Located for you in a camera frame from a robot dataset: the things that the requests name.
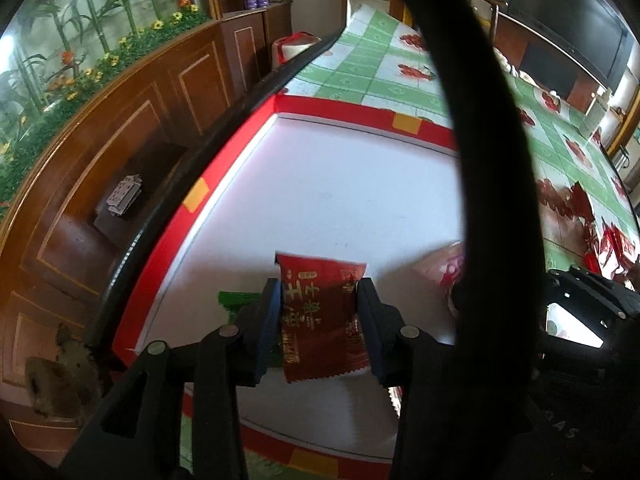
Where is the small red candy packet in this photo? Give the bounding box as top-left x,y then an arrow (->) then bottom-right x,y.
276,252 -> 369,382

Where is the green candy wrapper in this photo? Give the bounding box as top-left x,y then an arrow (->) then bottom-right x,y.
217,289 -> 284,366

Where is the pink bear snack packet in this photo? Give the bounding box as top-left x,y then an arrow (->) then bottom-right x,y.
412,240 -> 465,320

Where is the red shallow tray box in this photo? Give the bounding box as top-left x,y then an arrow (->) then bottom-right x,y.
113,93 -> 463,479

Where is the green fruit tablecloth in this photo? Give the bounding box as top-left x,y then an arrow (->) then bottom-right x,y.
179,3 -> 640,480

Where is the wooden armchair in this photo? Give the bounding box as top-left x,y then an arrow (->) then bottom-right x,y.
390,0 -> 508,44

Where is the black television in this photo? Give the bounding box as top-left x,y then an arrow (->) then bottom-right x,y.
500,0 -> 634,90

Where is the flower mural panel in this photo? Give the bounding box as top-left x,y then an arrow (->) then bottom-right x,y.
1,0 -> 207,211

